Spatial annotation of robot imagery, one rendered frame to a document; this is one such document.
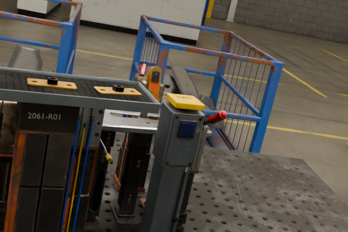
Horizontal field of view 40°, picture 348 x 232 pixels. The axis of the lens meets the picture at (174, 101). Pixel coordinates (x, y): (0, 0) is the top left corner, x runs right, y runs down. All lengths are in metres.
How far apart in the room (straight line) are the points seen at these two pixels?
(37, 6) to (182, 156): 8.14
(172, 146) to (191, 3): 8.25
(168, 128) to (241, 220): 0.69
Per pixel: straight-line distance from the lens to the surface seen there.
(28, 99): 0.81
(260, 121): 3.21
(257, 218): 1.59
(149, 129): 1.22
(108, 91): 0.89
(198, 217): 1.50
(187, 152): 0.95
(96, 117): 1.04
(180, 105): 0.91
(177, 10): 9.11
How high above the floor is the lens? 1.41
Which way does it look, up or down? 16 degrees down
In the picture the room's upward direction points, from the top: 12 degrees clockwise
